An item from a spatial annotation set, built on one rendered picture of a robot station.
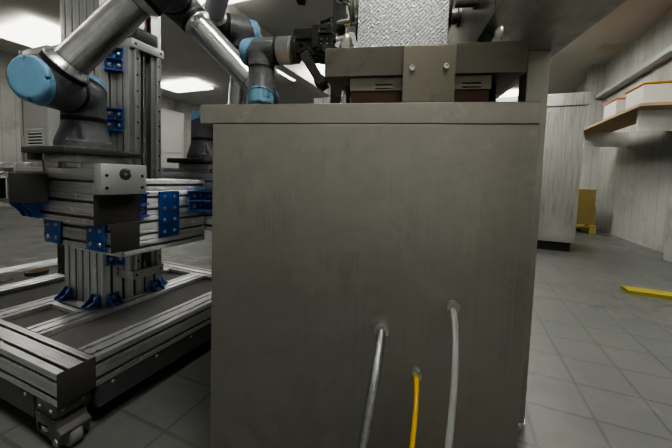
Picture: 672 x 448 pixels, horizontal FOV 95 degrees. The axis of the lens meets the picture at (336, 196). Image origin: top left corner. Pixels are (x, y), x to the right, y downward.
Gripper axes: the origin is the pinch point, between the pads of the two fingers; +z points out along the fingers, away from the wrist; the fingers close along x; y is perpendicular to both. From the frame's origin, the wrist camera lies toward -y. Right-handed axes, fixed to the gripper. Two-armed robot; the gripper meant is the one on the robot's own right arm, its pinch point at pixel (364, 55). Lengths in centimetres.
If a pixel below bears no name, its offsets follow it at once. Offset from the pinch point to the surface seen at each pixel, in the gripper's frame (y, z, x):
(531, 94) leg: -7.7, 47.6, 13.0
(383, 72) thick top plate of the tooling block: -11.4, 6.2, -20.0
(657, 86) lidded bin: 69, 269, 281
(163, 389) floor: -109, -66, 5
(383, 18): 9.4, 4.9, -0.2
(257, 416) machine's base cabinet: -86, -18, -26
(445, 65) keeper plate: -11.2, 18.1, -22.2
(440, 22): 7.6, 19.6, -0.2
